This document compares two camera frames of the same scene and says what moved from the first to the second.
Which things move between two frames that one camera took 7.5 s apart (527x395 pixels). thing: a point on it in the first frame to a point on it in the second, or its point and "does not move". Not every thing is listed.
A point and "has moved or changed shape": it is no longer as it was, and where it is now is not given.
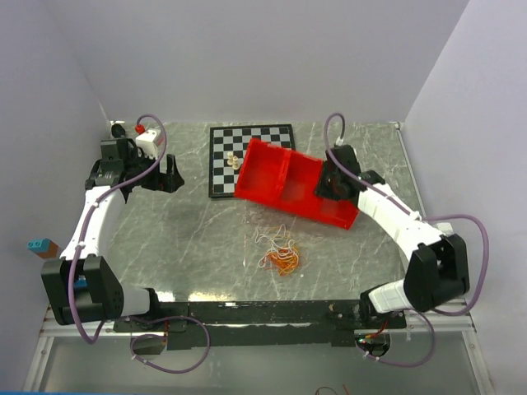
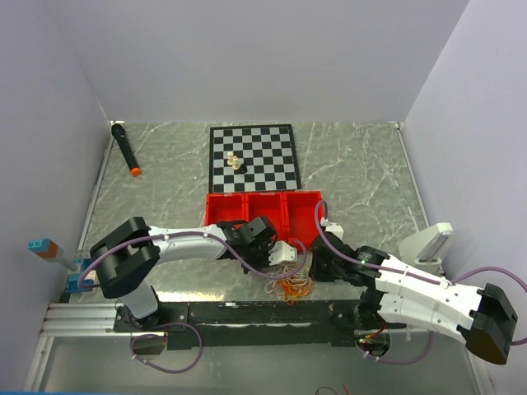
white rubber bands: x=281 y=252 has moved or changed shape
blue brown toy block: x=44 y=248 does not move
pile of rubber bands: x=284 y=260 has moved or changed shape
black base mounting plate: x=260 y=324 does not move
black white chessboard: x=222 y=178 does not move
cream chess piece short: x=235 y=165 does not move
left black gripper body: x=151 y=178 to x=258 y=256
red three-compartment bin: x=279 y=175 to x=292 y=213
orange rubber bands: x=280 y=235 has moved or changed shape
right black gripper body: x=327 y=186 to x=323 y=272
